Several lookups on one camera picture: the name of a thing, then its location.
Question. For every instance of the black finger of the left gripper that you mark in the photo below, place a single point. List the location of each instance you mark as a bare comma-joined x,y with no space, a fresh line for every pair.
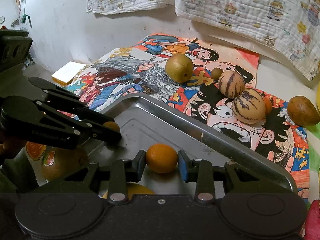
61,108
62,137

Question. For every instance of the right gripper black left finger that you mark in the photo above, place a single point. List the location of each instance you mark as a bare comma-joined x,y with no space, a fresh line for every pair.
123,177

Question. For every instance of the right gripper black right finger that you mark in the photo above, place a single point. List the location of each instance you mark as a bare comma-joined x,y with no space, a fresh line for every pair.
234,178

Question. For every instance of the small orange kumquat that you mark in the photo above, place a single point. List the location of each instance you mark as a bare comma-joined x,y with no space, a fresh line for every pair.
161,158

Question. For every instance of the small orange fruit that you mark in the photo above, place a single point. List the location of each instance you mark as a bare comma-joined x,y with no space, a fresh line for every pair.
268,105

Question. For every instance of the green-brown round pear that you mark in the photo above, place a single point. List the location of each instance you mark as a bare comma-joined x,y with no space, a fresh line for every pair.
180,68

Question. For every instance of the red-brown apple with sticker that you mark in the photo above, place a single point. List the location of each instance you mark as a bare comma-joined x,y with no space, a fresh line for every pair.
57,162

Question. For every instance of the silver metal tray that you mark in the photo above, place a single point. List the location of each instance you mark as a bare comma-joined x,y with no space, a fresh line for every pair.
144,121

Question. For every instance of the colourful cartoon drawing mat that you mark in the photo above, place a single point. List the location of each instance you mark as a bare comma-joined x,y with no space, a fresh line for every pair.
132,70

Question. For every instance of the striped pepino melon rear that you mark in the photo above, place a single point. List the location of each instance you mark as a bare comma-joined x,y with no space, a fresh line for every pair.
231,84

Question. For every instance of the small brown round fruit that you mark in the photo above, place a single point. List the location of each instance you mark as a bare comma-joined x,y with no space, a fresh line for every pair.
216,73

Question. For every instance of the brown oval sapodilla fruit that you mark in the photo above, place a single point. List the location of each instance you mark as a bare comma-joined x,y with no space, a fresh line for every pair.
302,111

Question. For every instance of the white printed muslin cloth right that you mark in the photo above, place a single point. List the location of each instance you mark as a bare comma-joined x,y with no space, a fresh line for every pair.
290,27

